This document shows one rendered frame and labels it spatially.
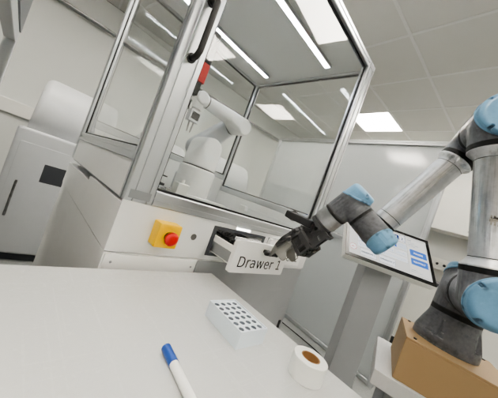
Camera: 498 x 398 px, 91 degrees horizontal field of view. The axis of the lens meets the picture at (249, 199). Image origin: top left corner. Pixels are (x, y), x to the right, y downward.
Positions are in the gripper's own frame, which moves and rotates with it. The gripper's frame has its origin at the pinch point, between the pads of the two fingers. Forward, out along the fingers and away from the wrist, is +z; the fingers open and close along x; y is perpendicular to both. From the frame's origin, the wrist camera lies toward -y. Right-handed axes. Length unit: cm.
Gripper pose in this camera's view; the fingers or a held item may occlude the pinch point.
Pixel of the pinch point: (274, 252)
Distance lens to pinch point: 86.8
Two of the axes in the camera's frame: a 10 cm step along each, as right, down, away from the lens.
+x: 6.7, 2.5, 7.0
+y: 3.4, 7.3, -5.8
